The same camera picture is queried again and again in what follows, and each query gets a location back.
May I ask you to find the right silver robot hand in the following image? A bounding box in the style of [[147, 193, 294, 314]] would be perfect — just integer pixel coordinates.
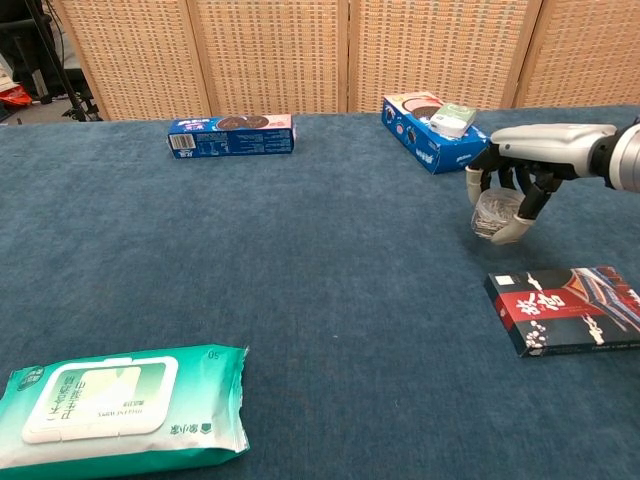
[[464, 123, 619, 247]]

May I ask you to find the clear plastic cup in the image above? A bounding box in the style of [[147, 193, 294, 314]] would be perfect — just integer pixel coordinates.
[[470, 187, 527, 244]]

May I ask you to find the wide blue Oreo box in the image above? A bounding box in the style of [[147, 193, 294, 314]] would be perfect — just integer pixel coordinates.
[[381, 92, 491, 176]]

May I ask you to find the black red patterned box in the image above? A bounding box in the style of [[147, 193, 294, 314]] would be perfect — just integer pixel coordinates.
[[483, 265, 640, 359]]

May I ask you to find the slim blue Oreo box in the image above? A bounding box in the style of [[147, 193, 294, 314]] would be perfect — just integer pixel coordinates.
[[167, 114, 298, 161]]

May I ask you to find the small mint green pack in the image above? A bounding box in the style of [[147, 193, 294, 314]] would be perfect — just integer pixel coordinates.
[[429, 102, 477, 140]]

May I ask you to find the blue carpet table mat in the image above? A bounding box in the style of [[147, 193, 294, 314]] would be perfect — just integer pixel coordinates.
[[0, 103, 640, 480]]

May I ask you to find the bamboo folding screen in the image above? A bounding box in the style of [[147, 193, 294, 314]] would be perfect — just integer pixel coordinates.
[[51, 0, 640, 122]]

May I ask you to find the black tripod stand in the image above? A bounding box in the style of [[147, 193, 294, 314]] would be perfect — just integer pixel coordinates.
[[22, 0, 104, 123]]

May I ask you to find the green wet wipes pack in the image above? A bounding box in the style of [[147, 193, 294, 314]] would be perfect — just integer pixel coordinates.
[[0, 343, 251, 472]]

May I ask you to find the black office chair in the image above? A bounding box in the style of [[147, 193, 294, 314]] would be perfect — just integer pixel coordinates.
[[0, 13, 94, 102]]

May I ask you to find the red plastic bag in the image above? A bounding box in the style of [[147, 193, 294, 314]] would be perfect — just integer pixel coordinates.
[[0, 84, 34, 109]]

